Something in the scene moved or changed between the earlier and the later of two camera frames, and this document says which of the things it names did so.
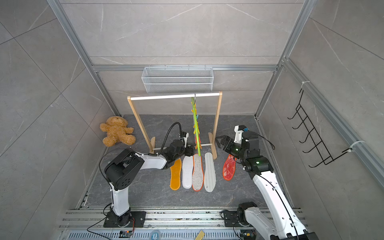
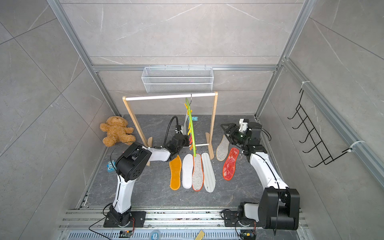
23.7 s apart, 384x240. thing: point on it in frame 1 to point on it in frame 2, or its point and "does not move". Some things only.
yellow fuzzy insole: (175, 175) does not move
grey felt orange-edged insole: (198, 174) does not move
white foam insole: (187, 171) does not move
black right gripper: (228, 141) to (234, 127)
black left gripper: (190, 150) to (186, 139)
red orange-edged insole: (229, 167) does not move
